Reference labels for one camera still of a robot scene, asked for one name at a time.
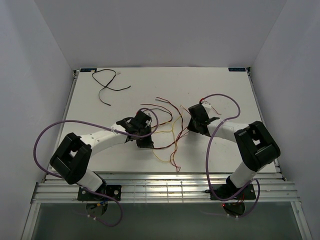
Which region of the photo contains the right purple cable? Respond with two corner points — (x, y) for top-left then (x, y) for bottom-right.
(201, 93), (262, 218)

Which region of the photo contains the purple cable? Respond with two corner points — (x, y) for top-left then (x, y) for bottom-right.
(201, 93), (262, 218)
(33, 107), (160, 227)

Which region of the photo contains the right blue label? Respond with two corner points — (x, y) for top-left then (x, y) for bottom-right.
(228, 67), (247, 72)

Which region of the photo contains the yellow wire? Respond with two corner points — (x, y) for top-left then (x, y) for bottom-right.
(152, 113), (185, 164)

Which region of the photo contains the aluminium rail frame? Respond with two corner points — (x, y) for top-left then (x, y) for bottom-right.
(31, 68), (312, 240)

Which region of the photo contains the left blue label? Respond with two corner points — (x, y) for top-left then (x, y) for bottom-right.
(80, 68), (97, 73)

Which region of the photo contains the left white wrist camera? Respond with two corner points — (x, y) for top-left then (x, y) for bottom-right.
(145, 113), (152, 126)

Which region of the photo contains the dark red twisted wire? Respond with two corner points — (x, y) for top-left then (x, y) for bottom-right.
(140, 98), (192, 151)

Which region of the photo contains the blue label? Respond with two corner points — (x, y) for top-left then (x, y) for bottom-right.
(80, 68), (97, 73)
(228, 67), (247, 72)

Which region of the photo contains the black wire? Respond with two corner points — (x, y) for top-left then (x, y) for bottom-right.
(91, 69), (132, 106)

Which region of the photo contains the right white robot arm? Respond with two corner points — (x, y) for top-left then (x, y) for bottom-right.
(187, 103), (281, 199)

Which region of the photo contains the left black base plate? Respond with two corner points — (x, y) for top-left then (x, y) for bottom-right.
(77, 184), (122, 202)

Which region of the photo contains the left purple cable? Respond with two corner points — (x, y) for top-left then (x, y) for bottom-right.
(33, 107), (160, 227)

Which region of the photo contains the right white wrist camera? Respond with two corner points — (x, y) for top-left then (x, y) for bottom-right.
(199, 99), (221, 116)

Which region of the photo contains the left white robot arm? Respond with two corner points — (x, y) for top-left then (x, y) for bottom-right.
(50, 110), (154, 200)

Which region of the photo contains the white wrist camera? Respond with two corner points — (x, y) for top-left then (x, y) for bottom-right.
(199, 99), (221, 116)
(145, 113), (152, 126)

